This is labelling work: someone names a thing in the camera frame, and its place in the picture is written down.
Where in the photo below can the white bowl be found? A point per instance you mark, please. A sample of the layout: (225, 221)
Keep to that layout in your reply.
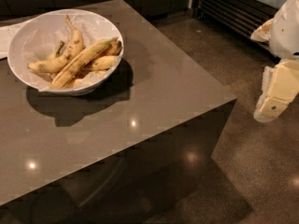
(21, 47)

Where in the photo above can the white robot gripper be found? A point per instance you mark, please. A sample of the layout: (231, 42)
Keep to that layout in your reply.
(286, 32)

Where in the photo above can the long yellow banana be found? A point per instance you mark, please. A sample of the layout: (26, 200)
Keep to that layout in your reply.
(83, 58)

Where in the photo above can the dark slatted appliance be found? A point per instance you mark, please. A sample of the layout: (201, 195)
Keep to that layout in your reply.
(242, 16)

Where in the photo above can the curved spotted yellow banana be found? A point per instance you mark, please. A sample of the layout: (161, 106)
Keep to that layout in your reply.
(73, 48)

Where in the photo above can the white paper bowl liner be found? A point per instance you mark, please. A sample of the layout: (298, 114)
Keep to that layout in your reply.
(40, 34)

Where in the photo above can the brownish banana at rim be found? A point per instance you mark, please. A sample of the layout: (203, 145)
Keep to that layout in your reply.
(114, 48)

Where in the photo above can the small green-stemmed banana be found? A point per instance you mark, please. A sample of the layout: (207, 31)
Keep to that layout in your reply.
(56, 53)

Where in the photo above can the white paper sheet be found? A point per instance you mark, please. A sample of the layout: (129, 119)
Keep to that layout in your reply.
(8, 29)

